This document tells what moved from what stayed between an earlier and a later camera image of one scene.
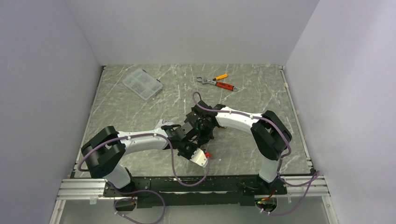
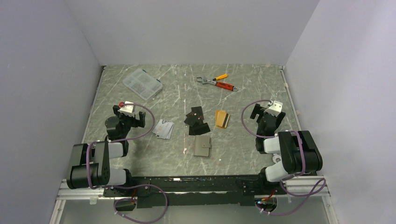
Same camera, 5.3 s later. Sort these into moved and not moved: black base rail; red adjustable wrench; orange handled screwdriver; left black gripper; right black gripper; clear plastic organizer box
Moved: right black gripper; left black gripper
Not moved: clear plastic organizer box; black base rail; orange handled screwdriver; red adjustable wrench
